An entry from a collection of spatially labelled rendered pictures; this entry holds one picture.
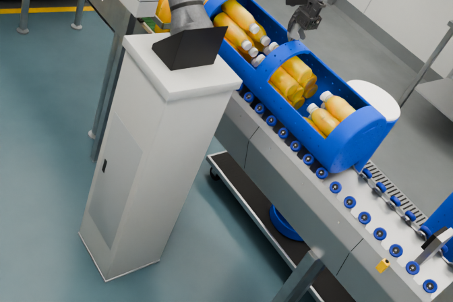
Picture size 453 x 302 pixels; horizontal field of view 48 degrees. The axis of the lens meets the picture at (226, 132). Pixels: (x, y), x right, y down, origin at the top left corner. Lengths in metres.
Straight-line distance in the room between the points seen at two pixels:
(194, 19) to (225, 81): 0.25
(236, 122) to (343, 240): 0.65
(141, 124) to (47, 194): 1.04
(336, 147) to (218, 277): 1.13
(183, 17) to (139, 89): 0.30
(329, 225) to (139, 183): 0.73
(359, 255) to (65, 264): 1.34
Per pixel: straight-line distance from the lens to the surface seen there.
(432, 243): 1.86
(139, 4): 2.27
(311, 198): 1.99
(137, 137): 1.92
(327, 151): 1.86
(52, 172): 2.89
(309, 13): 2.00
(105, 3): 2.74
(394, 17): 5.69
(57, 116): 3.22
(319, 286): 2.73
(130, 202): 2.08
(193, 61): 1.81
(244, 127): 2.14
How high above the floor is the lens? 2.12
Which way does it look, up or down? 38 degrees down
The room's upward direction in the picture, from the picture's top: 24 degrees clockwise
